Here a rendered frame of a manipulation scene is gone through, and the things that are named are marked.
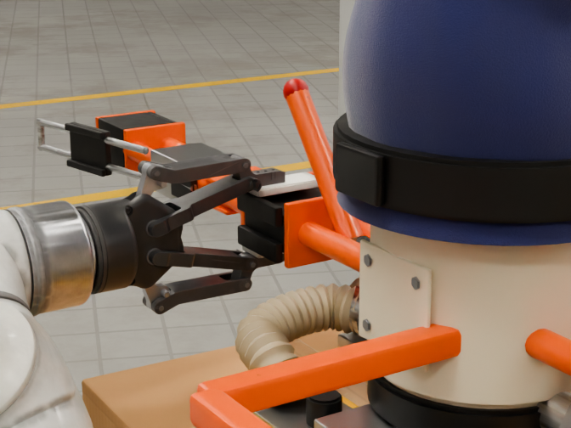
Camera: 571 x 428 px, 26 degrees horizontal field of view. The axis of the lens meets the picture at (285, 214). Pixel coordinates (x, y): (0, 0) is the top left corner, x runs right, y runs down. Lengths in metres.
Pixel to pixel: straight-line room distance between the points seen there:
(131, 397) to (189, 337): 2.57
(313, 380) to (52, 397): 0.18
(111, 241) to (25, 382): 0.22
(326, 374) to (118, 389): 0.36
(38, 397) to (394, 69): 0.32
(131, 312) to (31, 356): 3.03
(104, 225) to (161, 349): 2.57
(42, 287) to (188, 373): 0.20
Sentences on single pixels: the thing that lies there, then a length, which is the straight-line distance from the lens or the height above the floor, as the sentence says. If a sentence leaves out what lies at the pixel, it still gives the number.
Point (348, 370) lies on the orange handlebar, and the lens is 0.80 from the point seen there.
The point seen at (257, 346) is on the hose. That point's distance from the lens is 1.00.
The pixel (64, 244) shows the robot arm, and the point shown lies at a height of 1.10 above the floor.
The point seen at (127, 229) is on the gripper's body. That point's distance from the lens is 1.03.
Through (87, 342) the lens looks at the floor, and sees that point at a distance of 3.66.
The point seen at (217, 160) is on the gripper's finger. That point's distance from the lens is 1.08.
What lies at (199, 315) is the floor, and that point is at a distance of 3.82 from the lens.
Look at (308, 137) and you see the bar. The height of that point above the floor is 1.16.
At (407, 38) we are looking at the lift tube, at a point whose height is 1.29.
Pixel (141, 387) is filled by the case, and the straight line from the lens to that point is 1.12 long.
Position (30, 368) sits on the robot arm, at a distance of 0.84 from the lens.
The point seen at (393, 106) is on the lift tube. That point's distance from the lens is 0.81.
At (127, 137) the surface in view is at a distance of 1.37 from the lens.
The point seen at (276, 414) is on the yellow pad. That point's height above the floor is 0.98.
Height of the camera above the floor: 1.41
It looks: 17 degrees down
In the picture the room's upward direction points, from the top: straight up
